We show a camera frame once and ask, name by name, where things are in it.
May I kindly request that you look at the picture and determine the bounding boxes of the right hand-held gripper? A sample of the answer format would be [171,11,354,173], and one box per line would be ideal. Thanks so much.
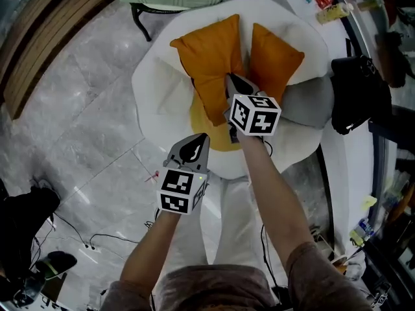
[222,73,282,143]

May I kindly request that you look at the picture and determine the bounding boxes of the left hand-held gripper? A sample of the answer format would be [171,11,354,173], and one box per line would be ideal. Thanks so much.
[156,133,211,214]

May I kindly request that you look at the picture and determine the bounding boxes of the orange pillow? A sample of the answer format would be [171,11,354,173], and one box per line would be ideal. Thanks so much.
[248,23,305,96]
[170,14,250,128]

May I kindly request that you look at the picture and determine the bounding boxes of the grey cushion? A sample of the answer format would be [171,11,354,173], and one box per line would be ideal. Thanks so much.
[280,75,335,130]

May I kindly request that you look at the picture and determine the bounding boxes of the white round lounge chair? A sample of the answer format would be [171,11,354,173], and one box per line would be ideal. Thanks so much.
[131,0,335,180]

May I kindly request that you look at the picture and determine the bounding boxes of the person's right forearm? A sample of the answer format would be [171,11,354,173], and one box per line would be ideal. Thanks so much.
[238,133,318,273]

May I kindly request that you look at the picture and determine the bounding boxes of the person's left forearm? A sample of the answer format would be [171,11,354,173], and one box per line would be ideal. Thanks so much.
[119,209,182,291]

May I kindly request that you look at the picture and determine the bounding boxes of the yellow round seat cushion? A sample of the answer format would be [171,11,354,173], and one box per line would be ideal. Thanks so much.
[189,92,243,154]

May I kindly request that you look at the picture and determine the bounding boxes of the person's white trousers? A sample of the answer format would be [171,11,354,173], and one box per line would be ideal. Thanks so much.
[194,172,281,267]

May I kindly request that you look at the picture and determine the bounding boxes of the black backpack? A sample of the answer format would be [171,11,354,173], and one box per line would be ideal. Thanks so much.
[330,55,393,136]

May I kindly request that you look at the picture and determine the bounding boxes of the yellow drink bottle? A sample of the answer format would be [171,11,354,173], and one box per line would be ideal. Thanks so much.
[316,2,355,25]

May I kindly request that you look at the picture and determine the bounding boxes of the dark wicker chair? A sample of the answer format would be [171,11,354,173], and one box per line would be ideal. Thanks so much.
[129,1,192,42]

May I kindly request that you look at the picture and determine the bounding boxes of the person's brown printed t-shirt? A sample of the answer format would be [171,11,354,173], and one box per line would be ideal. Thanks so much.
[100,240,374,311]

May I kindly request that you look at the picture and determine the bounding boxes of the white window bench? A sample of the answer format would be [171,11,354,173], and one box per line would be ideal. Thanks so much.
[241,0,380,265]

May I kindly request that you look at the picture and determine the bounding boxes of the pale yellow cloth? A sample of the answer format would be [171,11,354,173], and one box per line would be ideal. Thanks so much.
[361,195,379,211]

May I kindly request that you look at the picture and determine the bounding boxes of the long wooden slat bench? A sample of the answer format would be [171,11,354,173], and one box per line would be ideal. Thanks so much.
[0,0,117,120]

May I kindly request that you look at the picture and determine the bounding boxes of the clear bottle blue label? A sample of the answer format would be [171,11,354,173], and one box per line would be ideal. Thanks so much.
[350,218,375,246]

